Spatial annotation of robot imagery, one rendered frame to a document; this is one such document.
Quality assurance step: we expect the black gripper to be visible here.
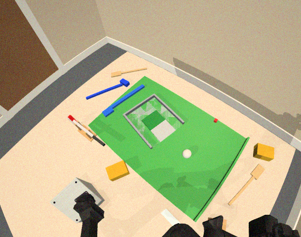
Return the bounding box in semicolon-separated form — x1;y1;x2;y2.
249;215;278;237

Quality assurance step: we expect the white golf ball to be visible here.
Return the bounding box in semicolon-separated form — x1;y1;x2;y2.
182;149;191;158

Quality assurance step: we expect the green putting mat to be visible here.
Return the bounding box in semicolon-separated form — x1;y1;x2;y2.
88;76;246;220

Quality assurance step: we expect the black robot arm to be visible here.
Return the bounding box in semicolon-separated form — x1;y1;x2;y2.
73;191;300;237

